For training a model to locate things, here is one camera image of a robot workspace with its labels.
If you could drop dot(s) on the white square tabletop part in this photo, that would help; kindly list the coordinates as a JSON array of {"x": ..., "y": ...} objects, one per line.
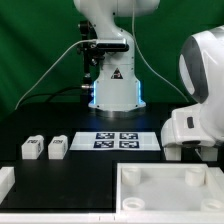
[{"x": 148, "y": 187}]

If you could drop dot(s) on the white U-shaped obstacle fence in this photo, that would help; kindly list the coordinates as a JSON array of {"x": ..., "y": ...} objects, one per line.
[{"x": 8, "y": 179}]

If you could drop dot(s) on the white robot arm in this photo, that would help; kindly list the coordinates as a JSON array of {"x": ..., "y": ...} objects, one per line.
[{"x": 201, "y": 67}]

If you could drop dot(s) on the black camera on stand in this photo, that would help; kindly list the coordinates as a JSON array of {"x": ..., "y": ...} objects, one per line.
[{"x": 86, "y": 49}]

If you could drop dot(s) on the white sheet with fiducial tags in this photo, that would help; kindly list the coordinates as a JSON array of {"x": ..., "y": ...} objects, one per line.
[{"x": 131, "y": 141}]

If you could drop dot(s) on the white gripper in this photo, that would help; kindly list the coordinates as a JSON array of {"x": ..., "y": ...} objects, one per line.
[{"x": 185, "y": 129}]

